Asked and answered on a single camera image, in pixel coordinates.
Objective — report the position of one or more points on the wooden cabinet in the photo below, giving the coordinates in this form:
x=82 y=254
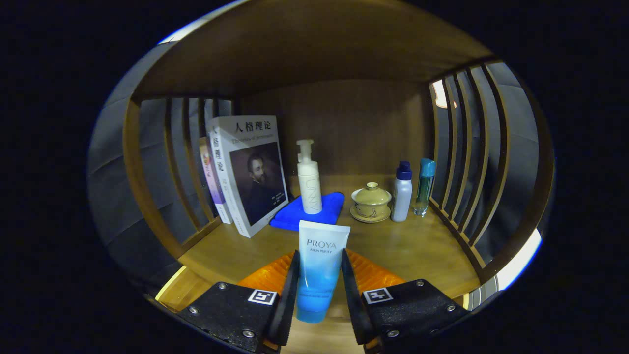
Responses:
x=354 y=123

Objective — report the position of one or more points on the blue folded cloth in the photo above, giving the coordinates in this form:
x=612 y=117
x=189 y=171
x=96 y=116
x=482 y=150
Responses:
x=290 y=216

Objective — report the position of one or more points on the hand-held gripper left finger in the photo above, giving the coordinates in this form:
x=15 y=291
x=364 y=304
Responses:
x=287 y=305

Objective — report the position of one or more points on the blue white cosmetic tube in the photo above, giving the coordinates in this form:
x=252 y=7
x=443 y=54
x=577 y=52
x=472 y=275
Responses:
x=322 y=265

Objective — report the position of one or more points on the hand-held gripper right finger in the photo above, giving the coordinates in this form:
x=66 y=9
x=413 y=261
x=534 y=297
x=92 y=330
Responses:
x=355 y=305

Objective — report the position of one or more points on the white pump bottle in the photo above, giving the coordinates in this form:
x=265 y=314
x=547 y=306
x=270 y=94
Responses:
x=309 y=191

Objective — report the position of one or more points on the yellow lidded teacup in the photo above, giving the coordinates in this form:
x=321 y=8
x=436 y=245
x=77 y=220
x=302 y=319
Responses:
x=371 y=199

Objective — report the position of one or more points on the wooden countertop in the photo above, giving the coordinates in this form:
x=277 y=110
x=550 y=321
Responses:
x=403 y=246

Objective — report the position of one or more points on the white bottle blue cap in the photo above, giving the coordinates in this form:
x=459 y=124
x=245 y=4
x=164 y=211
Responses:
x=401 y=196

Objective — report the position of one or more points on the teal clear bottle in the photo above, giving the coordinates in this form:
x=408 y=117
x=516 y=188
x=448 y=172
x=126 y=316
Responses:
x=423 y=187

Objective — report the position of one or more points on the white portrait book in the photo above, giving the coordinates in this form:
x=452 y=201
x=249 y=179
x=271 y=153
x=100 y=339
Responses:
x=255 y=177

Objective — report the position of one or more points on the purple book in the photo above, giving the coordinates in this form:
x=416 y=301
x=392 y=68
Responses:
x=211 y=182

